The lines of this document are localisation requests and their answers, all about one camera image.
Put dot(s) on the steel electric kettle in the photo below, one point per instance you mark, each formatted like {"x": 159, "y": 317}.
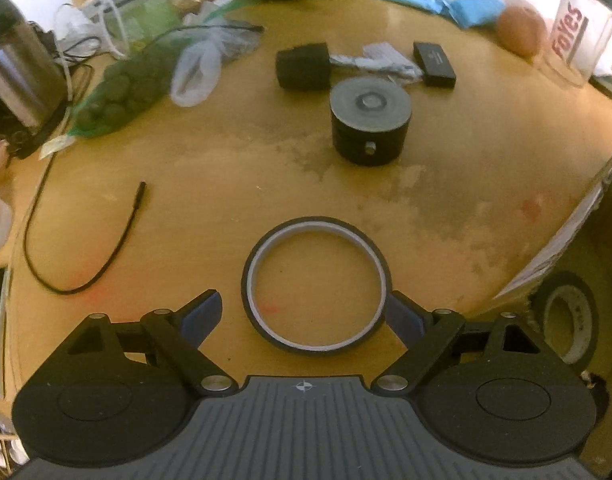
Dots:
{"x": 16, "y": 65}

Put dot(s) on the small black box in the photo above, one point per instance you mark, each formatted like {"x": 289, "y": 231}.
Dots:
{"x": 434, "y": 62}

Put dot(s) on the clear plastic bag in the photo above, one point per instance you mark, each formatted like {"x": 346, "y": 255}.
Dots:
{"x": 196, "y": 70}

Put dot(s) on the small clear wrapper packet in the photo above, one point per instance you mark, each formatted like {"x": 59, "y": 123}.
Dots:
{"x": 366, "y": 63}

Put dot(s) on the small green white tag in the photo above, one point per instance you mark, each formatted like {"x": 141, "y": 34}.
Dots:
{"x": 58, "y": 146}

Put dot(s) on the black tape roll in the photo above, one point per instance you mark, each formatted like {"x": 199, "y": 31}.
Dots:
{"x": 568, "y": 278}

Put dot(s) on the bag of green balls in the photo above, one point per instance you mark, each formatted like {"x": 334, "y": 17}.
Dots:
{"x": 121, "y": 91}

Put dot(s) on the green-edged zip bag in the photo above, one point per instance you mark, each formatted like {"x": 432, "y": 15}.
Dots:
{"x": 231, "y": 2}

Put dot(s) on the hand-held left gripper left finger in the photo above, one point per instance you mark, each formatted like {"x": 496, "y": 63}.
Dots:
{"x": 206, "y": 312}

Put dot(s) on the black cylinder with grey top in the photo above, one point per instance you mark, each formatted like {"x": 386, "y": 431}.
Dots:
{"x": 371, "y": 130}

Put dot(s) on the black cube block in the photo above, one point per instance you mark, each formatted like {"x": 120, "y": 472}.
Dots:
{"x": 303, "y": 67}

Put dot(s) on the clear shaker bottle grey lid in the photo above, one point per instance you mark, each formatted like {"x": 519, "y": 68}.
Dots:
{"x": 581, "y": 25}

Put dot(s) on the dark grey round base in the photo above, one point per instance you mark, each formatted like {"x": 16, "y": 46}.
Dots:
{"x": 611, "y": 88}

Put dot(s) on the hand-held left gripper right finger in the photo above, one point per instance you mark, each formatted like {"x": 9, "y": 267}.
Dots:
{"x": 403, "y": 321}

